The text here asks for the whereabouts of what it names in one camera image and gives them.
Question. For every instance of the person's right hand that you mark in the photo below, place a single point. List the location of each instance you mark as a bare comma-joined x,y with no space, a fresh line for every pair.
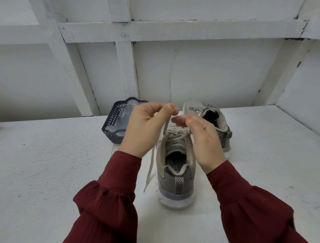
206,142

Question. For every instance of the person's left hand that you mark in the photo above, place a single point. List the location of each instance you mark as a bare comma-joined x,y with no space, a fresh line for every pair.
144,129

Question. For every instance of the clear plastic bag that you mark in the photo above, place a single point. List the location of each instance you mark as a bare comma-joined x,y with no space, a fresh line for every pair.
124,116

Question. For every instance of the grey shoelace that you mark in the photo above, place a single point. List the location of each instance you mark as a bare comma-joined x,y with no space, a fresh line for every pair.
150,167
200,107

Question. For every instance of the person's left forearm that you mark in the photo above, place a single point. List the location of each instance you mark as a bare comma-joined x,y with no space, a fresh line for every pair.
105,205

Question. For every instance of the person's right forearm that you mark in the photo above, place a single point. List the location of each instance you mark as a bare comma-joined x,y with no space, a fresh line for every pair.
255,210

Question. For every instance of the dark plastic lattice basket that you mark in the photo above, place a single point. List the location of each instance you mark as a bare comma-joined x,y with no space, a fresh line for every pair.
111,131

